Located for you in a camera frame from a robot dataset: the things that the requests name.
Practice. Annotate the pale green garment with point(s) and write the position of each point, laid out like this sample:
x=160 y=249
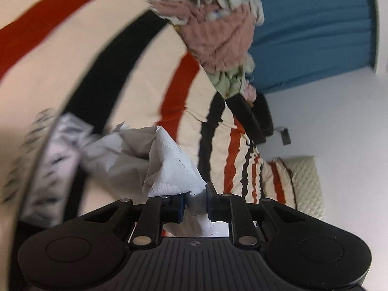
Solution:
x=229 y=80

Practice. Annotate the small pink cloth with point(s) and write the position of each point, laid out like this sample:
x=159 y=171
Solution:
x=250 y=92

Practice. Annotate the white t-shirt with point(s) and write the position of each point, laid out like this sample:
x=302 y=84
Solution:
x=169 y=163

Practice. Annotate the quilted cream headboard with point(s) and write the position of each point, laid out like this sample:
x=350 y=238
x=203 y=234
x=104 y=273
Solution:
x=306 y=182

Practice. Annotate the black wall charger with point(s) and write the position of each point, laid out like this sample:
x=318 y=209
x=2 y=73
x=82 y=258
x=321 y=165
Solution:
x=285 y=135

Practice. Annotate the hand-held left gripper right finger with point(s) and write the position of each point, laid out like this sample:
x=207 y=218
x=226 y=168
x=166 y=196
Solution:
x=209 y=203

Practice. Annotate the pink fluffy garment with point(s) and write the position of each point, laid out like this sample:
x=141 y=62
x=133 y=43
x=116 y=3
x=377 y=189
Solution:
x=218 y=36

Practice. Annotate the wide blue curtain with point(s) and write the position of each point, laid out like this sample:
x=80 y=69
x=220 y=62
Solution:
x=309 y=24

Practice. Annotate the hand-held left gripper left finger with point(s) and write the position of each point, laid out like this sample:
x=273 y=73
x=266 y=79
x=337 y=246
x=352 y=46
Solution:
x=180 y=207

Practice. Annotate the striped pillow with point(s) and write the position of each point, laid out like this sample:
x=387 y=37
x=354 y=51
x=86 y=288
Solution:
x=279 y=182

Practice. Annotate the striped blanket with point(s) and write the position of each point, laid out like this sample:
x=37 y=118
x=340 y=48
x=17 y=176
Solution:
x=121 y=66

